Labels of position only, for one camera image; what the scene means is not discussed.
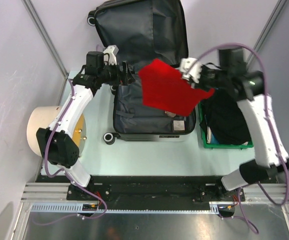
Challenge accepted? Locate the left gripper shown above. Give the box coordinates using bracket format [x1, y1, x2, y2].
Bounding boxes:
[98, 60, 135, 86]

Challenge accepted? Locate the red cloth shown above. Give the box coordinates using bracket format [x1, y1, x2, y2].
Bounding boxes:
[138, 59, 215, 117]

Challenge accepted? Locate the white black space suitcase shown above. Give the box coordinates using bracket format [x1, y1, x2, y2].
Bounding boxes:
[87, 0, 196, 145]

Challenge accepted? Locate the teal cream sock towel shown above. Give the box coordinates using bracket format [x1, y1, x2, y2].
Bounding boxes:
[206, 126, 220, 145]

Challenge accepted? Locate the green plastic tray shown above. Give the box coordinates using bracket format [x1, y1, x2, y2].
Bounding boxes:
[197, 103, 254, 150]

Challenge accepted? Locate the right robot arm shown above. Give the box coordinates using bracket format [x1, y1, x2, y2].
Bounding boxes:
[182, 43, 289, 201]

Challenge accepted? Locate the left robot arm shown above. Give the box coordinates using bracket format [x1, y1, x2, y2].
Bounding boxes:
[36, 45, 135, 200]

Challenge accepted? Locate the round wooden disc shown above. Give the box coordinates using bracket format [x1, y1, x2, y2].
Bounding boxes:
[165, 111, 177, 118]

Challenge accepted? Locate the white square box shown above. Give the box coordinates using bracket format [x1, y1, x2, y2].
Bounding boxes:
[173, 120, 186, 132]

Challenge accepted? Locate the beige drum with orange lid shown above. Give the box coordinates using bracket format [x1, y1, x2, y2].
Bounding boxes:
[26, 106, 87, 157]

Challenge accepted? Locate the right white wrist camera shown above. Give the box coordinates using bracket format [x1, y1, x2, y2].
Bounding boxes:
[178, 57, 203, 84]

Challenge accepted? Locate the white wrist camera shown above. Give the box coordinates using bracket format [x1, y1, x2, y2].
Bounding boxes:
[103, 45, 119, 65]
[178, 57, 203, 84]

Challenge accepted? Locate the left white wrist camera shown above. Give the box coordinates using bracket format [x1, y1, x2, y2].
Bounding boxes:
[103, 45, 119, 65]

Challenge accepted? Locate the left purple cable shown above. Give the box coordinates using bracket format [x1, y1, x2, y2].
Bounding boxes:
[32, 44, 115, 227]

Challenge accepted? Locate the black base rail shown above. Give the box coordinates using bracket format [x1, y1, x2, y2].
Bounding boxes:
[34, 176, 245, 219]

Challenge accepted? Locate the grey slotted cable duct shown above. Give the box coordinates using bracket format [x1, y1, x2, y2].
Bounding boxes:
[30, 202, 219, 215]

